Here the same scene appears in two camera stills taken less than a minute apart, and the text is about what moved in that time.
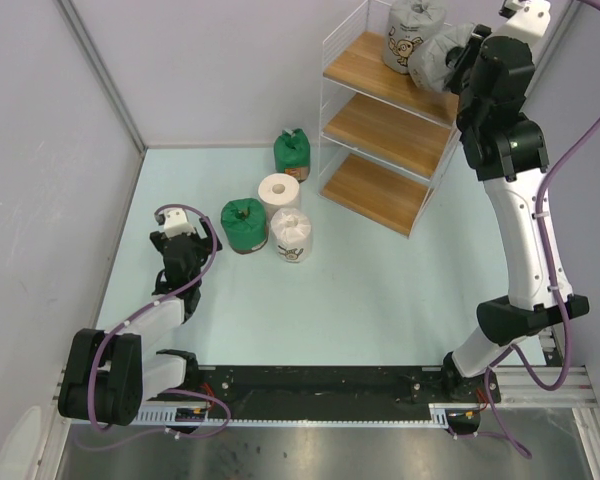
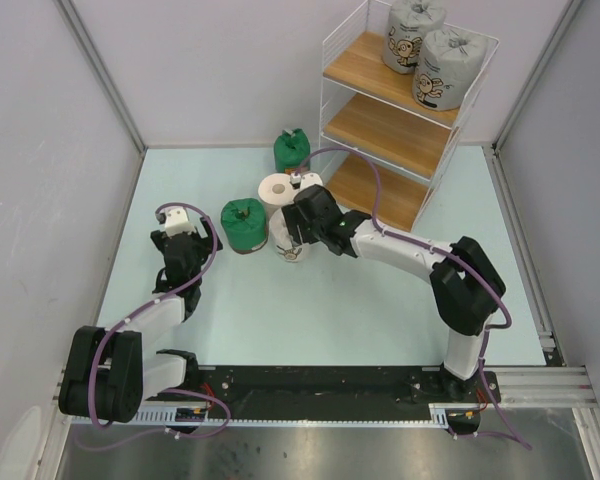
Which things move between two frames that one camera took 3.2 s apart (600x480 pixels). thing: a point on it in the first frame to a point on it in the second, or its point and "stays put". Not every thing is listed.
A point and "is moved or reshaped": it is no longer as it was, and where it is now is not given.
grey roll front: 427,57 is moved or reshaped
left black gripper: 205,243 stays put
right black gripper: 468,54 to 295,218
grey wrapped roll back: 410,23 stays put
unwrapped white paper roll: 277,191 stays put
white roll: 291,231 stays put
